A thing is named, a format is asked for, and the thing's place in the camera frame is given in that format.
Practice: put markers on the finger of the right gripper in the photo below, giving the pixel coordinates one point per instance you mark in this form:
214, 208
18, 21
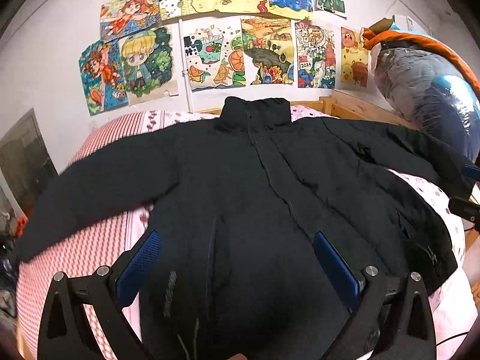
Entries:
471, 171
466, 210

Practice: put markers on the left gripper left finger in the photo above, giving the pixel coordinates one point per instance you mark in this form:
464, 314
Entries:
65, 332

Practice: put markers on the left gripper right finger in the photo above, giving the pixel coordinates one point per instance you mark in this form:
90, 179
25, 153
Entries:
390, 317

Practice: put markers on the black puffer jacket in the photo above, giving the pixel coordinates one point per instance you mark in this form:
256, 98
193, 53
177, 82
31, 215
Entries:
243, 209

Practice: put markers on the vacuum bag of clothes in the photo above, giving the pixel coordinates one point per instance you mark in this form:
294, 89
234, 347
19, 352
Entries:
425, 81

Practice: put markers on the pink apple print bedsheet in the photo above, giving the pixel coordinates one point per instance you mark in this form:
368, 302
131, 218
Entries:
431, 232

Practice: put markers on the red checkered bedding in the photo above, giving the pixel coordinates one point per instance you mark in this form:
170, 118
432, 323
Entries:
88, 249

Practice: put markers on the cluttered storage shelf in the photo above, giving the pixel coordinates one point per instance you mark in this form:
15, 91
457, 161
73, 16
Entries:
9, 269

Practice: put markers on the yellow bears drawing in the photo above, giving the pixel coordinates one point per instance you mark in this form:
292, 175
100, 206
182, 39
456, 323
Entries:
354, 59

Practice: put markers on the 2024 dragon drawing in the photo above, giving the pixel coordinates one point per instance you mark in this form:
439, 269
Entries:
316, 56

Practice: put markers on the landscape tree drawing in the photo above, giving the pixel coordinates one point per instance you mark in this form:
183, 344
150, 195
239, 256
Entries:
268, 43

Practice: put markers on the orange girl drawing lower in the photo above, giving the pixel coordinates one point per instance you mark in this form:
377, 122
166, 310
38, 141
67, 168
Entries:
102, 77

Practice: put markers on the blond boy drawing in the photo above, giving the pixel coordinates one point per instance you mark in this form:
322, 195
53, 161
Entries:
148, 65

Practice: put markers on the drink and oranges drawing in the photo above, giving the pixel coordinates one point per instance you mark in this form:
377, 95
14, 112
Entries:
214, 53

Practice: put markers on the red hair girl drawing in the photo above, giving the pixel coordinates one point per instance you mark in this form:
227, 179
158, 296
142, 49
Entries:
120, 18

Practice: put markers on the white wall pipe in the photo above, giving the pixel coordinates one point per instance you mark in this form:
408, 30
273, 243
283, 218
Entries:
184, 70

